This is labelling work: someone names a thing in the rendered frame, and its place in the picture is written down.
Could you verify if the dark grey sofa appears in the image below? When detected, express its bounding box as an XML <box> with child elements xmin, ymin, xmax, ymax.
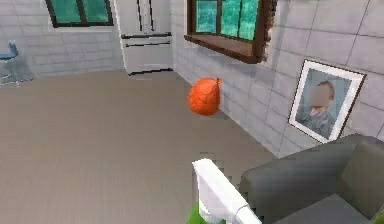
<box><xmin>239</xmin><ymin>133</ymin><xmax>384</xmax><ymax>224</ymax></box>

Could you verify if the white fridge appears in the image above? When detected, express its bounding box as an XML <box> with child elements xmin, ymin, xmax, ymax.
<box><xmin>113</xmin><ymin>0</ymin><xmax>174</xmax><ymax>77</ymax></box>

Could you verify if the brown framed window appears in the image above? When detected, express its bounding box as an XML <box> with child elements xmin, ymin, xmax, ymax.
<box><xmin>183</xmin><ymin>0</ymin><xmax>278</xmax><ymax>65</ymax></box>

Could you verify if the white framed portrait picture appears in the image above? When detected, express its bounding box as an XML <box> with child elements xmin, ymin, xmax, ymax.
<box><xmin>287</xmin><ymin>59</ymin><xmax>368</xmax><ymax>144</ymax></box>

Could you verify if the dark framed window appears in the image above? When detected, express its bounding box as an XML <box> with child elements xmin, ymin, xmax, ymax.
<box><xmin>44</xmin><ymin>0</ymin><xmax>115</xmax><ymax>29</ymax></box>

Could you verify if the blue stool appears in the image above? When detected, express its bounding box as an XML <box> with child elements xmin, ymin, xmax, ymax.
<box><xmin>0</xmin><ymin>41</ymin><xmax>20</xmax><ymax>88</ymax></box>

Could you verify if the black fridge door handle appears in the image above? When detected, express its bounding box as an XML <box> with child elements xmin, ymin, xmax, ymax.
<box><xmin>148</xmin><ymin>0</ymin><xmax>155</xmax><ymax>32</ymax></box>
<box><xmin>136</xmin><ymin>0</ymin><xmax>143</xmax><ymax>33</ymax></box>

